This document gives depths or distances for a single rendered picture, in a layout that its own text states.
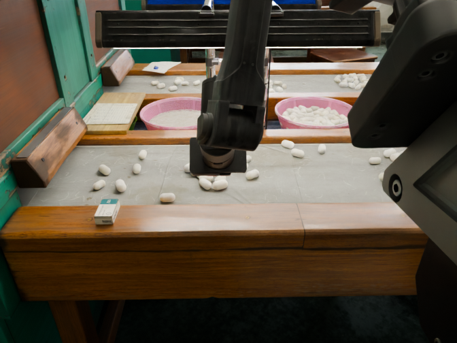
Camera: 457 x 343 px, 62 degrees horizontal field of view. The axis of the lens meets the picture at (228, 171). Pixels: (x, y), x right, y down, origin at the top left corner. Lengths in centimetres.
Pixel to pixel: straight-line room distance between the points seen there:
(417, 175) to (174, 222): 60
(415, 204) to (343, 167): 82
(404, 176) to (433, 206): 3
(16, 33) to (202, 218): 57
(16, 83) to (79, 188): 27
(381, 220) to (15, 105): 80
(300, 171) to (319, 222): 24
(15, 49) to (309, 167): 73
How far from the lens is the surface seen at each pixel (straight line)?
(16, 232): 83
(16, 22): 100
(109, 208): 79
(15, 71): 97
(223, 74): 52
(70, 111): 109
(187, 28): 88
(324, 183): 95
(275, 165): 100
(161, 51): 365
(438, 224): 20
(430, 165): 20
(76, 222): 81
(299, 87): 160
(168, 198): 85
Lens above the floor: 123
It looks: 31 degrees down
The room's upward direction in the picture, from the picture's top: straight up
